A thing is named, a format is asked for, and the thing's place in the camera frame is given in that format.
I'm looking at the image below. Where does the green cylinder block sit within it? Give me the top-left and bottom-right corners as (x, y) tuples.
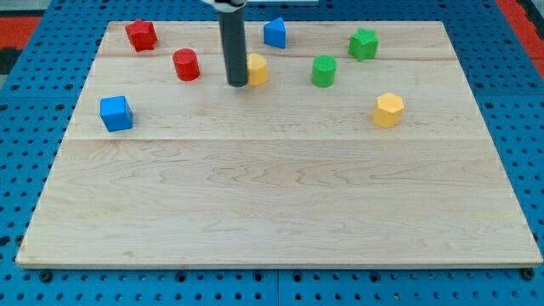
(311, 54), (337, 88)

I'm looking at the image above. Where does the light wooden board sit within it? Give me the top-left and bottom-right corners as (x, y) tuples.
(16, 21), (542, 269)

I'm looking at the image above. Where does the yellow cylinder block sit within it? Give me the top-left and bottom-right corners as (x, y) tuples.
(247, 54), (269, 87)

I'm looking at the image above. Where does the blue cube block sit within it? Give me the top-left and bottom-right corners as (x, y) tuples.
(99, 95), (133, 132)

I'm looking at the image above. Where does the red cylinder block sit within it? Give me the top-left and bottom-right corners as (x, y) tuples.
(173, 48), (200, 81)

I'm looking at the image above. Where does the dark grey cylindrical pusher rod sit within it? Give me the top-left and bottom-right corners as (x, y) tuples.
(217, 6), (248, 88)

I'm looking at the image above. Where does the yellow hexagonal prism block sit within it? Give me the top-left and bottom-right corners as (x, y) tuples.
(372, 93), (405, 128)

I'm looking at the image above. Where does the red star block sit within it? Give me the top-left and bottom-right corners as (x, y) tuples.
(125, 19), (157, 52)

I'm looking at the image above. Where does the blue triangular prism block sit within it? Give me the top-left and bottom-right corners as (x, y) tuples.
(263, 17), (286, 48)

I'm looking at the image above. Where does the green star block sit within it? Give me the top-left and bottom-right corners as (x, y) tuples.
(348, 27), (379, 61)

